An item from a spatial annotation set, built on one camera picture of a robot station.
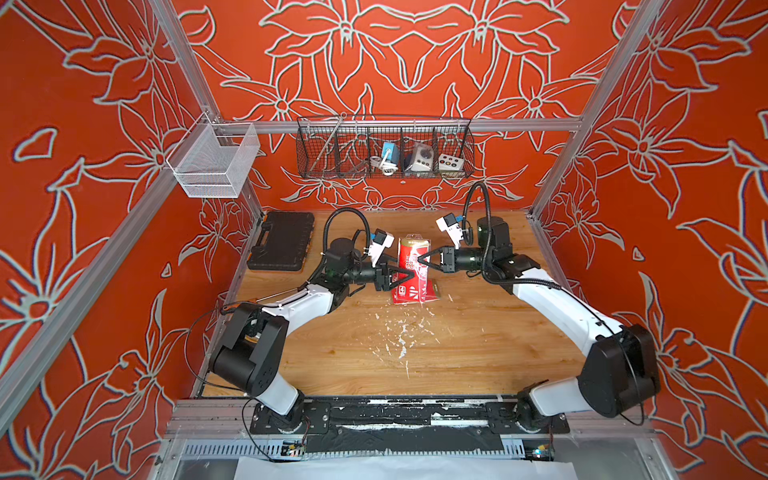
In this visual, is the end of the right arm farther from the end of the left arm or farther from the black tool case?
the black tool case

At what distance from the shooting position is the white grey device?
92 centimetres

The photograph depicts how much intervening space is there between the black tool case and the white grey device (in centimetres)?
47

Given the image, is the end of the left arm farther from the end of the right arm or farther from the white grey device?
the white grey device

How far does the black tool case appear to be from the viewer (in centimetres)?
100

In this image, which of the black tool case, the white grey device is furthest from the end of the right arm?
the black tool case
